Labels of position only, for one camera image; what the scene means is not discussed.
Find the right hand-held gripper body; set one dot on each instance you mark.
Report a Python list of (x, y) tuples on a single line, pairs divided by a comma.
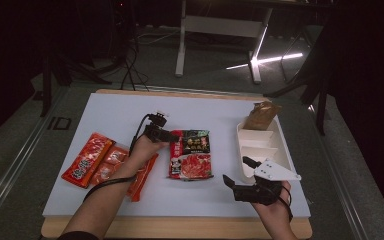
[(260, 193)]

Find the black chair legs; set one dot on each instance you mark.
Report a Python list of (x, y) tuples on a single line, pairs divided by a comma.
[(320, 110)]

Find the person's left hand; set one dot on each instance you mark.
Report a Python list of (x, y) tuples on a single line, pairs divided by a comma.
[(143, 155)]

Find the metal floor rail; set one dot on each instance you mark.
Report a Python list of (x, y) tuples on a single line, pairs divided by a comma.
[(16, 166), (341, 180)]

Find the white divided container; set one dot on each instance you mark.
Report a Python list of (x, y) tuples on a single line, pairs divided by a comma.
[(258, 134)]

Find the white metal table frame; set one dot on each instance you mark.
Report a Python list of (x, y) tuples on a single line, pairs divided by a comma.
[(220, 26)]

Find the red and black food packet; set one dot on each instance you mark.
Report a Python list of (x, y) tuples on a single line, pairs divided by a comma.
[(193, 163)]

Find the gold foil packet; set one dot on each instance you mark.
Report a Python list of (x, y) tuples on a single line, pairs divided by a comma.
[(261, 116)]

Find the red snack packet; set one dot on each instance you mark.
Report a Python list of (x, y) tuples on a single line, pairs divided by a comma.
[(86, 160)]

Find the person's right hand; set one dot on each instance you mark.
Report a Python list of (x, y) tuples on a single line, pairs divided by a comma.
[(276, 213)]

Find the orange clear sausage packet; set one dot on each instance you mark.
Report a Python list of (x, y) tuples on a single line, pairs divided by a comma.
[(111, 160)]

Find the white table sheet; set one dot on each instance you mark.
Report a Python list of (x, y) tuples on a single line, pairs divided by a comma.
[(196, 110)]

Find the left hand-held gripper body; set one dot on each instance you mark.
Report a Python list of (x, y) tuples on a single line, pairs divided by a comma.
[(156, 131)]

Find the black metal stand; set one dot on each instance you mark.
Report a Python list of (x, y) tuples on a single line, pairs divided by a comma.
[(46, 93)]

